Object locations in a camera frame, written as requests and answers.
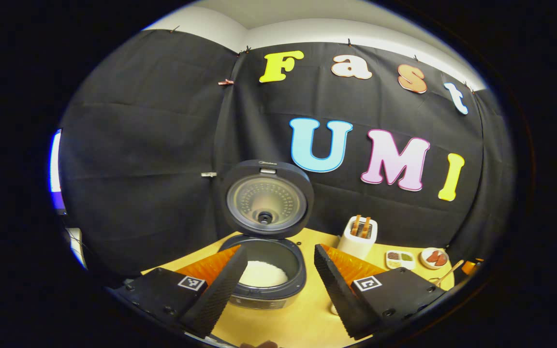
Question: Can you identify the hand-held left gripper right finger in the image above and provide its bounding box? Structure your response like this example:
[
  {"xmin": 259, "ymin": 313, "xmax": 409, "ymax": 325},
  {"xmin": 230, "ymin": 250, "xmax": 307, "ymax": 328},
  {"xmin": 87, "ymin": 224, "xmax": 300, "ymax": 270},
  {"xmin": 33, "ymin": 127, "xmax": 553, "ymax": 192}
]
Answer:
[{"xmin": 314, "ymin": 243, "xmax": 448, "ymax": 340}]

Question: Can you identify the white divided bean dish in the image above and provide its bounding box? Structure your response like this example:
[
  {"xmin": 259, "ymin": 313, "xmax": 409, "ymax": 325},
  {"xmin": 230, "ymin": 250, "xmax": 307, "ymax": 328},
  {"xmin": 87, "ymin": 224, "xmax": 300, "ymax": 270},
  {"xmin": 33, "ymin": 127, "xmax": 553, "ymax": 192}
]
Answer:
[{"xmin": 385, "ymin": 250, "xmax": 416, "ymax": 270}]

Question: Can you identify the bright monitor screen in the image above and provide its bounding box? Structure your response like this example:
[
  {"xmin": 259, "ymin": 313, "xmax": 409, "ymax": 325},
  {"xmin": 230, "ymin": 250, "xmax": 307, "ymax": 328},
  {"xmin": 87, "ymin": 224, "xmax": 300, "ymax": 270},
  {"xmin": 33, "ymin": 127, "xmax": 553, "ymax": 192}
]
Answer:
[{"xmin": 49, "ymin": 128, "xmax": 67, "ymax": 214}]

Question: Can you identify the round white plate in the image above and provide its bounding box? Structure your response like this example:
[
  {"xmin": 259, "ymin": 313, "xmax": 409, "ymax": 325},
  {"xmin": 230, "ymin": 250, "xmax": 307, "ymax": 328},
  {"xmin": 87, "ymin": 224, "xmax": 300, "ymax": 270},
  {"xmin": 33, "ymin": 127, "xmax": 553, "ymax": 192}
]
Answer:
[{"xmin": 420, "ymin": 247, "xmax": 450, "ymax": 270}]

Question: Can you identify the white rice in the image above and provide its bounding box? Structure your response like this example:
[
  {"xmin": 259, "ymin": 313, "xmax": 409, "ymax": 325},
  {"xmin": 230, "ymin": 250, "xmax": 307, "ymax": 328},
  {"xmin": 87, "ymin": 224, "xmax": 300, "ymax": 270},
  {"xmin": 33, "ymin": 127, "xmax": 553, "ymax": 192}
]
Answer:
[{"xmin": 237, "ymin": 261, "xmax": 289, "ymax": 288}]

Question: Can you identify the wooden spoon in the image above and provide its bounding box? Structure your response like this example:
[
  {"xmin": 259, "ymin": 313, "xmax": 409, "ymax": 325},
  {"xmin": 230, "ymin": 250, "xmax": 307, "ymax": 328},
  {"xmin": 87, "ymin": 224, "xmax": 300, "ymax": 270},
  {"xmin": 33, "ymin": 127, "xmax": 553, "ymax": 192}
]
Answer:
[{"xmin": 434, "ymin": 260, "xmax": 465, "ymax": 287}]

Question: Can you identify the dark blue rice cooker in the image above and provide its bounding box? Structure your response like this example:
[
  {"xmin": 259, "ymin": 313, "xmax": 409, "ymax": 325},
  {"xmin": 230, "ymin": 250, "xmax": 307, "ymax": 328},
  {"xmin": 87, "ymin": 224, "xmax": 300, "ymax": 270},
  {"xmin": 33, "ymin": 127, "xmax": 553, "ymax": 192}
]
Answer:
[{"xmin": 213, "ymin": 159, "xmax": 315, "ymax": 310}]

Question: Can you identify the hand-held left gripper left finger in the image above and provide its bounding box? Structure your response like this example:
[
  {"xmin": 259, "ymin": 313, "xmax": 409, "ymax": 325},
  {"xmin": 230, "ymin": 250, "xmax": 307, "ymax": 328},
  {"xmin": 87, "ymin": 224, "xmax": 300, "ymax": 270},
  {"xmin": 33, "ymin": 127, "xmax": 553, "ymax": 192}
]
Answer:
[{"xmin": 114, "ymin": 244, "xmax": 249, "ymax": 339}]

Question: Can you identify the white toaster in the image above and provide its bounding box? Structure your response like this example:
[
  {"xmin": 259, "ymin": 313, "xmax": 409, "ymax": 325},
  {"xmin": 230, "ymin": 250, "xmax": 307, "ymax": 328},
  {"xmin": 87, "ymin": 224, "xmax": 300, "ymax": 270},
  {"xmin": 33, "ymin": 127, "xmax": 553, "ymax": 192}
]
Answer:
[{"xmin": 337, "ymin": 215, "xmax": 379, "ymax": 260}]

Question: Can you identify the black backdrop cloth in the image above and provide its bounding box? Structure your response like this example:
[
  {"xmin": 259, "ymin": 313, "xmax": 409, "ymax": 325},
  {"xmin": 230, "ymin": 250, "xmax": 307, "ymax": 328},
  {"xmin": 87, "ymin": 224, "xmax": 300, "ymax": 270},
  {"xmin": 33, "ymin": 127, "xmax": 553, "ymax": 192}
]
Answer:
[{"xmin": 59, "ymin": 29, "xmax": 516, "ymax": 276}]

